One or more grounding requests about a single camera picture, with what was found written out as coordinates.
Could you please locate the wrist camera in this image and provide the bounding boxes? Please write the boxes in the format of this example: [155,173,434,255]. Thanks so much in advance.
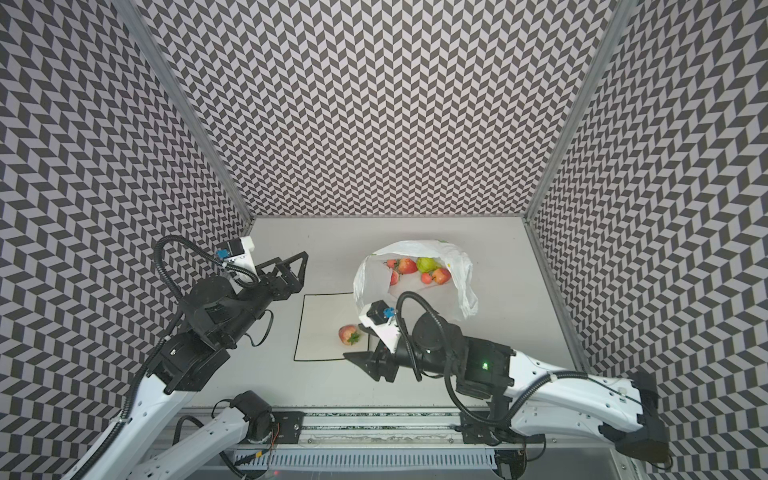
[359,300,401,353]
[215,236,256,273]

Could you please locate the aluminium right corner post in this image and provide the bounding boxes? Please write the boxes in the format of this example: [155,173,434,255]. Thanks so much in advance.
[524,0,638,223]

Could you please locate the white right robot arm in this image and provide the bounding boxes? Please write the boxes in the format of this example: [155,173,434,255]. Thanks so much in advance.
[344,309,671,465]

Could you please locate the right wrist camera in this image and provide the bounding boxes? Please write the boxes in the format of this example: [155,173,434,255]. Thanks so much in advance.
[359,300,401,353]

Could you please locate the green fake pear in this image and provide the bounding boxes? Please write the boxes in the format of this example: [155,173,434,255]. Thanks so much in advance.
[416,257,440,273]

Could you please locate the aluminium left corner post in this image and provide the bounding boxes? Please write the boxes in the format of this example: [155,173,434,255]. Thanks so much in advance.
[112,0,254,233]

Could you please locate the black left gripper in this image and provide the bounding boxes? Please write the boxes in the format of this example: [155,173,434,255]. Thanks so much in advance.
[218,251,309,347]

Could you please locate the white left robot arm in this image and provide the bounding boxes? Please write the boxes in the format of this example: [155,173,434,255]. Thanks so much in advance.
[65,252,309,479]

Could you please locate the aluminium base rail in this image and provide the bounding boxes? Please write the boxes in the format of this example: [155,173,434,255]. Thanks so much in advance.
[137,406,649,480]

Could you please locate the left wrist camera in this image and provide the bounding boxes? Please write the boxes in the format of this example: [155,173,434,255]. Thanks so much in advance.
[215,236,256,273]

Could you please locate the white plastic bag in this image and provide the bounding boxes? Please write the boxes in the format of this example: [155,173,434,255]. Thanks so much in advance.
[353,240,479,321]

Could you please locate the aluminium corner post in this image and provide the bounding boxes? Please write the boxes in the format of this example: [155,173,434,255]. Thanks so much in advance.
[112,0,254,233]
[524,0,638,223]

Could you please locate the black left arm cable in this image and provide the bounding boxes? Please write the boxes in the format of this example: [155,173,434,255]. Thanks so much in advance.
[71,235,274,480]

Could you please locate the white mat with black border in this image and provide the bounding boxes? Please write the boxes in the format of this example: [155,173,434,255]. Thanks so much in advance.
[293,293,374,362]

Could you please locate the red fake apple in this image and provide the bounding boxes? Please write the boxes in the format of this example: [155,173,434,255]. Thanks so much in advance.
[432,267,452,285]

